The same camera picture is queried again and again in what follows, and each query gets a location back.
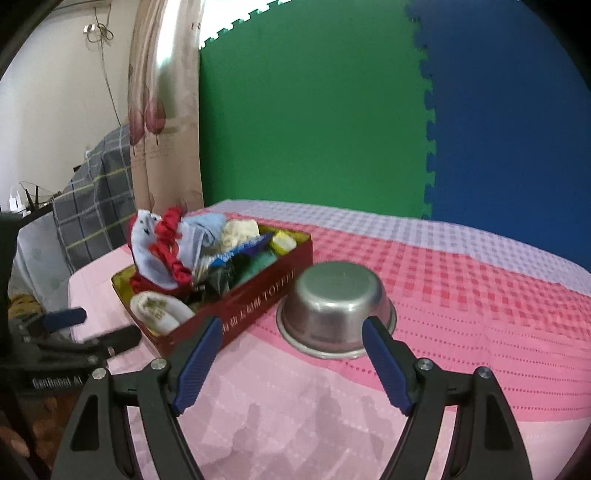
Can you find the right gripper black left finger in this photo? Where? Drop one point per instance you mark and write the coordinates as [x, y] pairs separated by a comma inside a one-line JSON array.
[[97, 442]]

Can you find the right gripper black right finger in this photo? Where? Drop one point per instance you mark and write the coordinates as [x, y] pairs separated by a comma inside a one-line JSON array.
[[486, 441]]

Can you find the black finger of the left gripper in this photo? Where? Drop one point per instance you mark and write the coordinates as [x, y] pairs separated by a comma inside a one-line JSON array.
[[42, 325], [95, 350]]

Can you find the light blue fluffy towel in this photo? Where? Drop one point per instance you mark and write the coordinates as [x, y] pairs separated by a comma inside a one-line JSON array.
[[196, 232]]

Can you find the yellow white soft toy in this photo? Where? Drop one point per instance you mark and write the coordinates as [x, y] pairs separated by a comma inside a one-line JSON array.
[[282, 243]]

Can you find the mustard brown cloth pile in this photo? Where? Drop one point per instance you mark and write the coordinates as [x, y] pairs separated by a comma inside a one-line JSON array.
[[23, 305]]

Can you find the white rolled sock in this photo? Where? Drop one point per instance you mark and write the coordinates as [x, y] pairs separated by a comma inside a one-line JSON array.
[[160, 313]]

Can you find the red gold rectangular tin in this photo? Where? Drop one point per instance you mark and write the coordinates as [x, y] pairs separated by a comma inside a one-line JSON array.
[[237, 309]]

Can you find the grey plaid cloth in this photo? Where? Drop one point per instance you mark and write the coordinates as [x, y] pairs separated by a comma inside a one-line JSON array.
[[92, 212]]

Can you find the blue black snack packet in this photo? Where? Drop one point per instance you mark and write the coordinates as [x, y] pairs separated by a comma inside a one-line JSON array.
[[215, 276]]

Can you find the red white cloth item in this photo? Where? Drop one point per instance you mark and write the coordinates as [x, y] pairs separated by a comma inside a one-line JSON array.
[[154, 248]]

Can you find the teal fluffy pompom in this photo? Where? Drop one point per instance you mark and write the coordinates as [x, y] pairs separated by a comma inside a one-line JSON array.
[[256, 265]]

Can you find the cream white scrunchie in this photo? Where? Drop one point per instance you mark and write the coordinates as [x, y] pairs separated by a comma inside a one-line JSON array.
[[237, 231]]

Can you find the steel bowl upside down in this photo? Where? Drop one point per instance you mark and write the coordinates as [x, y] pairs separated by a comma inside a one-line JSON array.
[[322, 315]]

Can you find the beige flower print curtain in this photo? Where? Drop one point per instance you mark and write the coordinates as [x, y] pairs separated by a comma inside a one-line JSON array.
[[163, 105]]

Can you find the green foam wall mat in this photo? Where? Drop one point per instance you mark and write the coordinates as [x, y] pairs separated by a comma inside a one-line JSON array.
[[317, 102]]

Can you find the blue foam wall mat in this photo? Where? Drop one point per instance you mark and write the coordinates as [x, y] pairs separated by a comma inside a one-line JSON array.
[[512, 125]]

